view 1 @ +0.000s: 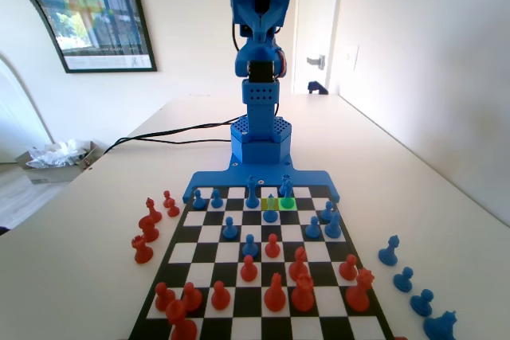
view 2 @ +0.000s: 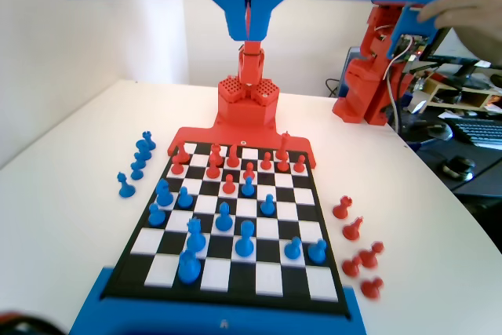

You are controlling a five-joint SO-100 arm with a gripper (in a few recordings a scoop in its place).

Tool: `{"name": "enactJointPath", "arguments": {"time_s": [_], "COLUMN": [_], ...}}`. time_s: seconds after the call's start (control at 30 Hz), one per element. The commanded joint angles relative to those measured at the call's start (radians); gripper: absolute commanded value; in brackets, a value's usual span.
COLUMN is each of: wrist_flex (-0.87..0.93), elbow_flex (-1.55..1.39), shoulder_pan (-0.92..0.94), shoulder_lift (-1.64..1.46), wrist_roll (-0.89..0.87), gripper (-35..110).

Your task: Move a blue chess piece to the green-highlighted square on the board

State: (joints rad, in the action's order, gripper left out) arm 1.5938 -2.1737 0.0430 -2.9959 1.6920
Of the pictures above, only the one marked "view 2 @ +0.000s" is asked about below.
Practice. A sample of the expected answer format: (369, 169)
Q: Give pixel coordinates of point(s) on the blue base plate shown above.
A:
(157, 321)

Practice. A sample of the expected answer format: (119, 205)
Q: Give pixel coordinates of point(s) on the person's hand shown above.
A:
(478, 9)

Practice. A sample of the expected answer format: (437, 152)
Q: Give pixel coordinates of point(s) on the blue rook chess piece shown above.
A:
(149, 139)
(189, 270)

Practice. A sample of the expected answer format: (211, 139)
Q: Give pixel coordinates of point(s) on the black and white chessboard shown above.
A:
(270, 276)

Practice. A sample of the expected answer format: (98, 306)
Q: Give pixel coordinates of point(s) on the red robot arm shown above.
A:
(251, 64)

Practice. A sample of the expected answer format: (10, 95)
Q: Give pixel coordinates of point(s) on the blue plastic chess queen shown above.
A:
(195, 241)

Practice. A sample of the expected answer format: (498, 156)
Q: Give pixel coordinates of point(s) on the blue bishop chess piece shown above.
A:
(140, 158)
(126, 188)

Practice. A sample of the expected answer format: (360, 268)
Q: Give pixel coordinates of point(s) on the red bishop chess piece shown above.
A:
(233, 159)
(182, 154)

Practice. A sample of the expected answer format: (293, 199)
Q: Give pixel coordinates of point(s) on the black computer mouse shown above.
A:
(429, 132)

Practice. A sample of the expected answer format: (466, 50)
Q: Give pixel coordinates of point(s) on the red king chess piece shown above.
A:
(284, 148)

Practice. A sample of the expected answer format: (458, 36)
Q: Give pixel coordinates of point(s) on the grey blue panel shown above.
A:
(349, 56)

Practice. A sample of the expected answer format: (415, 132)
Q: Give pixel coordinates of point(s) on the blue knight chess piece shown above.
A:
(143, 148)
(162, 195)

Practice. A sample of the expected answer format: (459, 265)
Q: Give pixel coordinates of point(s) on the black keyboard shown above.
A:
(478, 131)

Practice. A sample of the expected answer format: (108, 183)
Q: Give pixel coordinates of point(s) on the light wooden shelf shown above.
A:
(463, 95)

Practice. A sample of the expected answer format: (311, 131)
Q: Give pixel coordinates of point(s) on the black monitor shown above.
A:
(451, 50)

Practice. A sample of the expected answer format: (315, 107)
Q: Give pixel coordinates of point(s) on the blue pawn chess piece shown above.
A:
(293, 250)
(317, 253)
(267, 206)
(136, 172)
(157, 217)
(183, 199)
(247, 189)
(223, 220)

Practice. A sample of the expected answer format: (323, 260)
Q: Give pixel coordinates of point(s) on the red pawn chess piece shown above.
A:
(371, 289)
(283, 166)
(228, 187)
(266, 163)
(177, 168)
(370, 257)
(299, 166)
(351, 267)
(248, 173)

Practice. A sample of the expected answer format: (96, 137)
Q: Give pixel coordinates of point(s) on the green circuit board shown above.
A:
(409, 44)

